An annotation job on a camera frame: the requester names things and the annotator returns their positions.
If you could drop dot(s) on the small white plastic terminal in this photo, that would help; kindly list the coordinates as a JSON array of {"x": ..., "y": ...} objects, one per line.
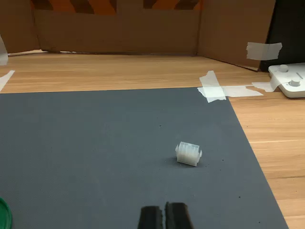
[{"x": 188, "y": 155}]

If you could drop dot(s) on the round green lid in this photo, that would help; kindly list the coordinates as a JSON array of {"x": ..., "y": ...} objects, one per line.
[{"x": 4, "y": 214}]

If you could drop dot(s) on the dark grey mat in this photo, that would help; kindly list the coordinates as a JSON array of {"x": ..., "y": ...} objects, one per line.
[{"x": 107, "y": 155}]

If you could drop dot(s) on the brown cardboard partition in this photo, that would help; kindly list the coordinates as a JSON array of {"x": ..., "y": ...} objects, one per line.
[{"x": 119, "y": 31}]

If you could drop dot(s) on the orange black striped board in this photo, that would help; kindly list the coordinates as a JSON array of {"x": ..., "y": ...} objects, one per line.
[{"x": 166, "y": 3}]

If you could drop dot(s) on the black screen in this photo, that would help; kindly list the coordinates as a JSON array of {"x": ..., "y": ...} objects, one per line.
[{"x": 290, "y": 23}]

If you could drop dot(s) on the white bracket with knobs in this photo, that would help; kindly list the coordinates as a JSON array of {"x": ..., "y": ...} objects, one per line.
[{"x": 295, "y": 91}]

